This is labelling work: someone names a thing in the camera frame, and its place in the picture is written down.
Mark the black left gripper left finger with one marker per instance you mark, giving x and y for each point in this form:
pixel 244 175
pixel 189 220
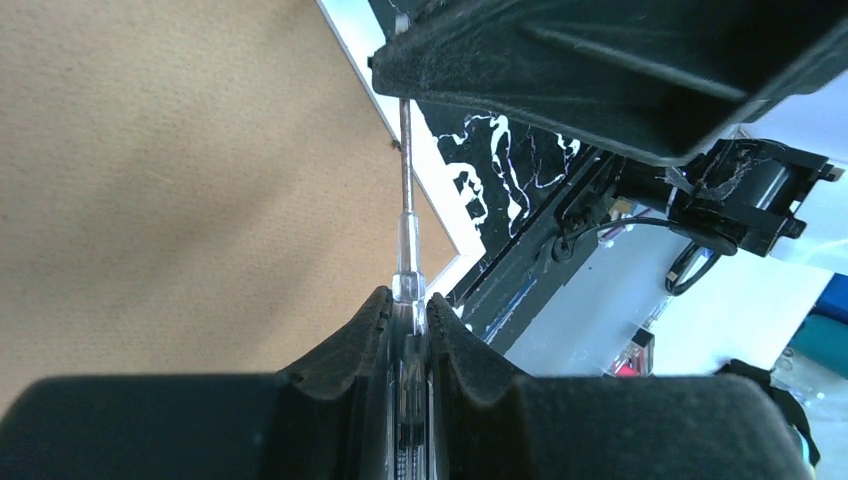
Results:
pixel 321 417

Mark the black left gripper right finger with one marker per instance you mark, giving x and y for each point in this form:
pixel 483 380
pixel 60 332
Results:
pixel 494 421

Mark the clear tester screwdriver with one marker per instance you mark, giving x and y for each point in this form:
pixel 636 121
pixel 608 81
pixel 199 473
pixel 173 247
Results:
pixel 410 369

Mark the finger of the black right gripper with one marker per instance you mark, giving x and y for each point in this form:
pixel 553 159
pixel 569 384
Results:
pixel 655 81

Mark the white picture frame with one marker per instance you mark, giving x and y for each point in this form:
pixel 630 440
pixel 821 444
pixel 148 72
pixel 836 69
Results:
pixel 186 186

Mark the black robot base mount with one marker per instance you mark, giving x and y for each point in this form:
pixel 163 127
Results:
pixel 750 195

